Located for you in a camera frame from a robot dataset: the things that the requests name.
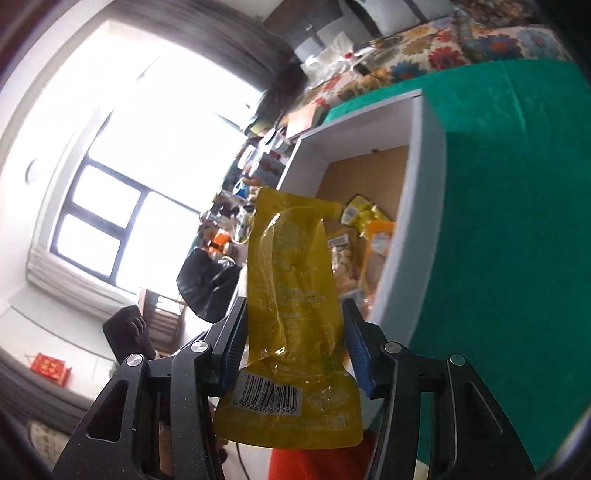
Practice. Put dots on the person's orange clothing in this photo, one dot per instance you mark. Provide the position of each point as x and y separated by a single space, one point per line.
314 461

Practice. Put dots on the orange sausage packet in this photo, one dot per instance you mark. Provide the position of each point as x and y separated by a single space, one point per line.
376 258

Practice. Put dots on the wooden stool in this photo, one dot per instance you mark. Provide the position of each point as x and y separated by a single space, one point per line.
164 323

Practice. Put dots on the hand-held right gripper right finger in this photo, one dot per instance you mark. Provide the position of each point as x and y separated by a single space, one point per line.
358 355

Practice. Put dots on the grey curtain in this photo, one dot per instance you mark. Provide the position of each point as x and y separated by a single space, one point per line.
240 50

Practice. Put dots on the red box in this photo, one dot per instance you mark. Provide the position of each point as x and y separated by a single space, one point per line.
51 369

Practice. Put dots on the green bed cover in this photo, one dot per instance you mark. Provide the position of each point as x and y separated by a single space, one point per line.
498 230

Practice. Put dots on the white storage box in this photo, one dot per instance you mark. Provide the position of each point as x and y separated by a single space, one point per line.
415 207

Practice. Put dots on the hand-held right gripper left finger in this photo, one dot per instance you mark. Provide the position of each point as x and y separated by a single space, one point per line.
235 350

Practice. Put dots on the yellow snack pouch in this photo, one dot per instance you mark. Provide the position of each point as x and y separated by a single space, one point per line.
291 300

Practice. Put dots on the cluttered bottles and jars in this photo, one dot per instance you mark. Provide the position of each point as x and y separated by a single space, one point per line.
244 184

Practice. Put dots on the black framed window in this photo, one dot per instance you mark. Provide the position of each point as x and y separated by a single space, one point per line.
134 207

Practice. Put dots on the large yellow-edged ball snack packet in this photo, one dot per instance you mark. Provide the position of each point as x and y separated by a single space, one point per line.
344 263

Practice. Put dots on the black trash bag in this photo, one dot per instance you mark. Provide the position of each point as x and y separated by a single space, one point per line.
207 281

